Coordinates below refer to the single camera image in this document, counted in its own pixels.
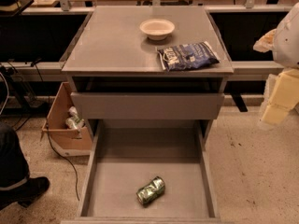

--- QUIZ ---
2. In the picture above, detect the grey drawer cabinet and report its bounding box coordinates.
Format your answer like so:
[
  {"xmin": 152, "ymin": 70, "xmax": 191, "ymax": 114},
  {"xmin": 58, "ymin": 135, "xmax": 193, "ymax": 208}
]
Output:
[{"xmin": 63, "ymin": 6, "xmax": 234, "ymax": 133}]

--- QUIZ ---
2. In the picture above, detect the open middle drawer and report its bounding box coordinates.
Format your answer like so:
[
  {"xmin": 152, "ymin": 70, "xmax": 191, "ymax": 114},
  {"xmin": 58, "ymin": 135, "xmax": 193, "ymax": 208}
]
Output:
[{"xmin": 61, "ymin": 121, "xmax": 224, "ymax": 224}]

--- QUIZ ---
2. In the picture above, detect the black shoe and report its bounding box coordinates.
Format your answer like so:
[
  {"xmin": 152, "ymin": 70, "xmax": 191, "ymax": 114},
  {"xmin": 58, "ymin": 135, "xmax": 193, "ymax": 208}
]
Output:
[{"xmin": 0, "ymin": 176, "xmax": 50, "ymax": 210}]

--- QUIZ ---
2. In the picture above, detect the crushed green can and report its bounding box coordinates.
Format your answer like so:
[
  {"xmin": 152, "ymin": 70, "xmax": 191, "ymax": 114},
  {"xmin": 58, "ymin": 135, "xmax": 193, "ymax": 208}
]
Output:
[{"xmin": 136, "ymin": 176, "xmax": 165, "ymax": 205}]

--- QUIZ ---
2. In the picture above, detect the white bowl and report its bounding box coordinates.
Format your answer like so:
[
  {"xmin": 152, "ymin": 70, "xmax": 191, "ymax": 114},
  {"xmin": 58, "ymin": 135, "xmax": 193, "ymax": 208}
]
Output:
[{"xmin": 139, "ymin": 19, "xmax": 175, "ymax": 41}]

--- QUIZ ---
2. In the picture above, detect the blue chip bag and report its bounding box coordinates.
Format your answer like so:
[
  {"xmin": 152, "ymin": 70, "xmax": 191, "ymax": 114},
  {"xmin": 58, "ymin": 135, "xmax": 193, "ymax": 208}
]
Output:
[{"xmin": 157, "ymin": 41, "xmax": 220, "ymax": 71}]

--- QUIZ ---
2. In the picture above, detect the white bottle in box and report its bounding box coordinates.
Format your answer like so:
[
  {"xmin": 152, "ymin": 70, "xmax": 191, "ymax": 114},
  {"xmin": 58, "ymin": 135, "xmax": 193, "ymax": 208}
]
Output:
[{"xmin": 65, "ymin": 106, "xmax": 84, "ymax": 131}]

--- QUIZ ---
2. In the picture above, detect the dark trouser leg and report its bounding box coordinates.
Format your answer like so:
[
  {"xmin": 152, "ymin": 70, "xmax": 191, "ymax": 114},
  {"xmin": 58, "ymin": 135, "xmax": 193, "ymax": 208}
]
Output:
[{"xmin": 0, "ymin": 122, "xmax": 30, "ymax": 191}]

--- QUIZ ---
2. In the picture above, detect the cardboard box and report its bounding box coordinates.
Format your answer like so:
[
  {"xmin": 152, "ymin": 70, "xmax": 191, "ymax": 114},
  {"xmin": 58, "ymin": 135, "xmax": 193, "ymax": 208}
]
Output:
[{"xmin": 42, "ymin": 82, "xmax": 93, "ymax": 157}]

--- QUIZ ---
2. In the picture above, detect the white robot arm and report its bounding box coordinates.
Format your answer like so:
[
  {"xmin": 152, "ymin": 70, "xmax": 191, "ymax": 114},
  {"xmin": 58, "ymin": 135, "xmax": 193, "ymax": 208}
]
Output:
[{"xmin": 253, "ymin": 3, "xmax": 299, "ymax": 130}]

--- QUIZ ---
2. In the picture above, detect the closed top drawer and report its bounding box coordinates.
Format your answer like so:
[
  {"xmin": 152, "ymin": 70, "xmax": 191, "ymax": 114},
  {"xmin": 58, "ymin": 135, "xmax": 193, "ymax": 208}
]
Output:
[{"xmin": 71, "ymin": 92, "xmax": 224, "ymax": 119}]

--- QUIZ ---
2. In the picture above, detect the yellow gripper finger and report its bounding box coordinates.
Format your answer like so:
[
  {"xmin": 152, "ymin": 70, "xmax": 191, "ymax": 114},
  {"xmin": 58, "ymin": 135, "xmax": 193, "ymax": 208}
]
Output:
[
  {"xmin": 258, "ymin": 69, "xmax": 299, "ymax": 130},
  {"xmin": 253, "ymin": 29, "xmax": 276, "ymax": 52}
]

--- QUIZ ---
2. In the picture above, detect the black floor cable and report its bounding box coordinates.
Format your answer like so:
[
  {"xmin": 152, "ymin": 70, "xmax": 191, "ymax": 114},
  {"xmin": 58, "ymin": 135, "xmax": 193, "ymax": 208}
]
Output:
[{"xmin": 30, "ymin": 58, "xmax": 81, "ymax": 202}]

